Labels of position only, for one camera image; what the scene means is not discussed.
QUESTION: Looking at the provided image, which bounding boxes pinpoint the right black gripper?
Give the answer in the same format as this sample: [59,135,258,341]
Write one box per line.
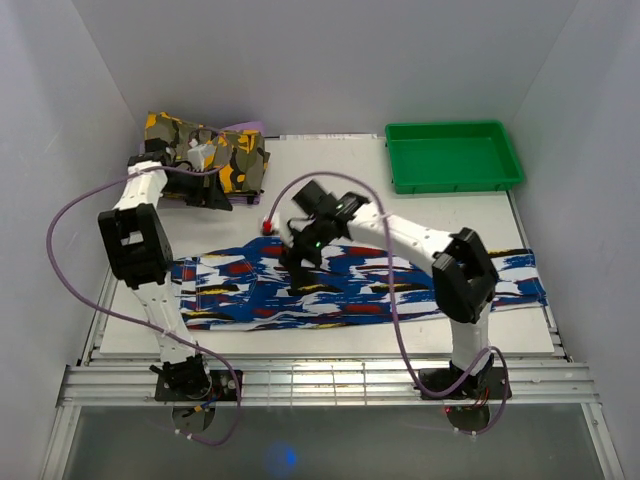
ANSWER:
[279,218,332,292]

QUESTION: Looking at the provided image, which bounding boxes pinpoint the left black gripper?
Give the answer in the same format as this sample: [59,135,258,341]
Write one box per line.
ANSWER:
[161,167,233,211]

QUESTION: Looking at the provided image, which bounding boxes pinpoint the blue white red patterned trousers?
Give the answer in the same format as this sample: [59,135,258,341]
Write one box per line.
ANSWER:
[169,237,550,332]

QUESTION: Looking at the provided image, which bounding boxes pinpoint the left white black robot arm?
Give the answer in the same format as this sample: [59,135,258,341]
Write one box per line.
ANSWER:
[98,138,233,400]

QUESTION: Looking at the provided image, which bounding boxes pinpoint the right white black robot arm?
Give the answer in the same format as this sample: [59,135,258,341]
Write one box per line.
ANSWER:
[263,180,499,398]

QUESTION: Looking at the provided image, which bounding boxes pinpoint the camouflage yellow green trousers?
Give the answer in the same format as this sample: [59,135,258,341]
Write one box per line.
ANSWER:
[144,112,270,196]

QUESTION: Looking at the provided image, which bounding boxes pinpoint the green plastic tray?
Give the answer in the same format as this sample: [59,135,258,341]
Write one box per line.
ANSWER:
[385,120,525,195]

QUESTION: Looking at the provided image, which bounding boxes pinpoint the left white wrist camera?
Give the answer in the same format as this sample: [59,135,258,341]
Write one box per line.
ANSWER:
[187,144,216,172]

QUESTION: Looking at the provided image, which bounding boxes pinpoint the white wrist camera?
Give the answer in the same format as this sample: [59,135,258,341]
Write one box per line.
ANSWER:
[187,144,216,172]
[261,214,292,246]

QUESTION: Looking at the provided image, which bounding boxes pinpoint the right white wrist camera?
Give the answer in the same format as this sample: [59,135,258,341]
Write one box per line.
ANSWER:
[261,214,292,246]

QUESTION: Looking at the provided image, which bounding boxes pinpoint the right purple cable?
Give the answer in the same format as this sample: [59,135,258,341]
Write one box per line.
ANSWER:
[267,172,509,437]

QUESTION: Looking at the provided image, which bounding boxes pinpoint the purple cable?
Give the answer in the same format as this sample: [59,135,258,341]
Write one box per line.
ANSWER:
[45,127,244,448]
[267,172,509,437]

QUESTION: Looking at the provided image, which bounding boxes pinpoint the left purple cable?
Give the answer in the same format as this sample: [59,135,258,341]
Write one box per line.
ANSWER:
[45,127,244,448]

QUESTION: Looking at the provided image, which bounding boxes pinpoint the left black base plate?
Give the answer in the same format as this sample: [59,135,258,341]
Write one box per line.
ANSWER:
[150,366,244,402]

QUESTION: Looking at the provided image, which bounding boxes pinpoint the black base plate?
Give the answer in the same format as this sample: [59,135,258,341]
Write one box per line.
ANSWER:
[418,364,512,401]
[150,366,244,402]

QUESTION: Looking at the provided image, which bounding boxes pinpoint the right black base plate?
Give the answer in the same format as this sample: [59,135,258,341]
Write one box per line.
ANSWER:
[418,364,512,401]

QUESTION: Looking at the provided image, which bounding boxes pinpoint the aluminium frame rail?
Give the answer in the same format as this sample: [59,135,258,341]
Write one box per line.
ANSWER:
[58,359,599,407]

